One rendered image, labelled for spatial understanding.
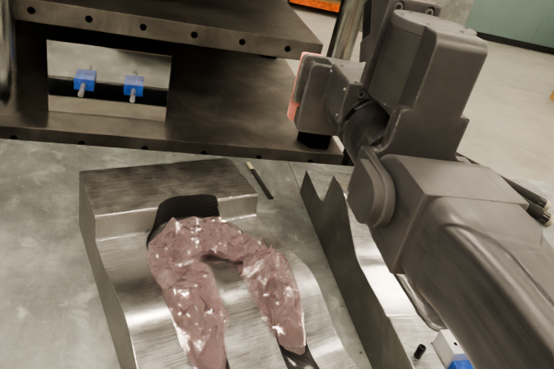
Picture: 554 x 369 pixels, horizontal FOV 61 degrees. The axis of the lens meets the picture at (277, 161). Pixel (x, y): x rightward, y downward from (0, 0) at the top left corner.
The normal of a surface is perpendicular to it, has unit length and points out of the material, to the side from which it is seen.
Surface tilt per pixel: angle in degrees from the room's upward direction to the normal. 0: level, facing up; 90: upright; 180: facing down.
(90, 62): 90
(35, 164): 0
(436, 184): 1
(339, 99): 90
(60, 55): 90
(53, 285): 0
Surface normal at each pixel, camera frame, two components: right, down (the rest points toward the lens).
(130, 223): 0.50, 0.37
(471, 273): -0.92, -0.08
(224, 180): 0.22, -0.84
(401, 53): -0.76, 0.15
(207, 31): 0.20, 0.53
